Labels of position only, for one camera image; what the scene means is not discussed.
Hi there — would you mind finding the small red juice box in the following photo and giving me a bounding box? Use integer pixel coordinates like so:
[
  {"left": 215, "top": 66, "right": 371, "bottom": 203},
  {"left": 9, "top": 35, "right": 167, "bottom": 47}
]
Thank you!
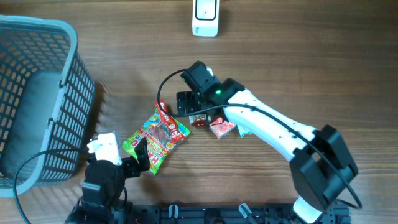
[{"left": 209, "top": 118, "right": 236, "bottom": 139}]

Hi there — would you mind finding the teal tissue packet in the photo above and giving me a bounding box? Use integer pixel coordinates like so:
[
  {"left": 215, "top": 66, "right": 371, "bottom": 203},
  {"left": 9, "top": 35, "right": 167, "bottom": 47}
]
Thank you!
[{"left": 237, "top": 125, "right": 252, "bottom": 138}]

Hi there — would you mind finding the black right camera cable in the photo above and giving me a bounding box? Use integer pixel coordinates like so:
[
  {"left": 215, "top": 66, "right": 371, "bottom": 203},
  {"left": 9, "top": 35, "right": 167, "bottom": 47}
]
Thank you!
[{"left": 157, "top": 68, "right": 363, "bottom": 210}]

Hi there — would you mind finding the black camera cable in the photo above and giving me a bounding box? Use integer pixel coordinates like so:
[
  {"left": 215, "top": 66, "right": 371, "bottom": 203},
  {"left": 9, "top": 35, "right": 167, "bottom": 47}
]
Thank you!
[
  {"left": 12, "top": 147, "right": 91, "bottom": 224},
  {"left": 157, "top": 68, "right": 363, "bottom": 210}
]

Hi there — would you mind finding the grey plastic shopping basket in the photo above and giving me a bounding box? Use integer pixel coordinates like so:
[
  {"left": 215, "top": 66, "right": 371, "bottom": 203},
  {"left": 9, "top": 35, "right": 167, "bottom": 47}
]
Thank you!
[{"left": 1, "top": 15, "right": 95, "bottom": 198}]

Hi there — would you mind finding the red Nescafe coffee stick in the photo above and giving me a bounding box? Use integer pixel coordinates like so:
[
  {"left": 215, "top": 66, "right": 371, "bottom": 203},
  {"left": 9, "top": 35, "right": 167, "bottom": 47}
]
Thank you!
[{"left": 155, "top": 100, "right": 185, "bottom": 143}]

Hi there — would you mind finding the black mounting rail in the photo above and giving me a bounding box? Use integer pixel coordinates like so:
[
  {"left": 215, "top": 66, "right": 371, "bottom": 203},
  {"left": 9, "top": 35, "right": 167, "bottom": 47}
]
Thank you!
[{"left": 133, "top": 203, "right": 352, "bottom": 224}]

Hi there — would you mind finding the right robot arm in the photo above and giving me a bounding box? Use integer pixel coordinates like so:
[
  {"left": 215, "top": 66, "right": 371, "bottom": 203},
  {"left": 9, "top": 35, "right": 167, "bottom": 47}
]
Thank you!
[{"left": 177, "top": 61, "right": 359, "bottom": 223}]

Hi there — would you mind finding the white barcode scanner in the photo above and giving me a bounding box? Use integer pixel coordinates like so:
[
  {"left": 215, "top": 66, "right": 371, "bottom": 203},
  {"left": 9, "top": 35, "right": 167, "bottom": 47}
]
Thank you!
[{"left": 192, "top": 0, "right": 220, "bottom": 37}]

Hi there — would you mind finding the green lidded jar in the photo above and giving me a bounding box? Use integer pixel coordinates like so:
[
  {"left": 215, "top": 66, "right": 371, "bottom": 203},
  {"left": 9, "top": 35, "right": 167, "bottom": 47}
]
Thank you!
[{"left": 188, "top": 114, "right": 211, "bottom": 127}]

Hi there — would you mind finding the Haribo gummy candy bag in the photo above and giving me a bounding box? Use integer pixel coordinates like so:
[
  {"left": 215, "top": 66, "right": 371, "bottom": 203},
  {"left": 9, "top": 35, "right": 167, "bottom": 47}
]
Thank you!
[{"left": 122, "top": 109, "right": 190, "bottom": 175}]

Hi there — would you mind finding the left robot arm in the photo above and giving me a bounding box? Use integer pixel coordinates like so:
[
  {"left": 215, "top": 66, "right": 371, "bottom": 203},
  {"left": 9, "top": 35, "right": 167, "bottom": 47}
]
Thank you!
[{"left": 65, "top": 138, "right": 150, "bottom": 224}]

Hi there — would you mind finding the black left camera cable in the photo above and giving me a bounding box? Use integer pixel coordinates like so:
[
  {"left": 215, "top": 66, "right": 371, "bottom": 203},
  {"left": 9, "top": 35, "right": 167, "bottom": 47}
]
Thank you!
[{"left": 12, "top": 147, "right": 91, "bottom": 224}]

